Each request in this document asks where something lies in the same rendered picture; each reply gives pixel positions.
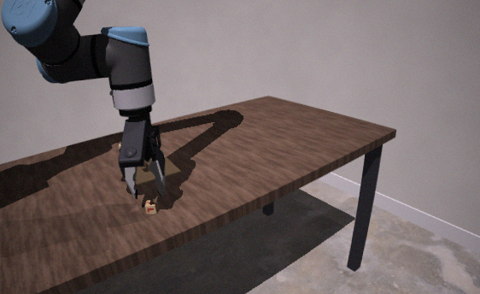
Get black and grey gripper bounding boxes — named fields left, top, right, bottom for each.
left=119, top=105, right=165, bottom=199

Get peach mat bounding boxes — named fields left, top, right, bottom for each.
left=136, top=157, right=181, bottom=185

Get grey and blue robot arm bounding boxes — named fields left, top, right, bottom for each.
left=2, top=0, right=155, bottom=168

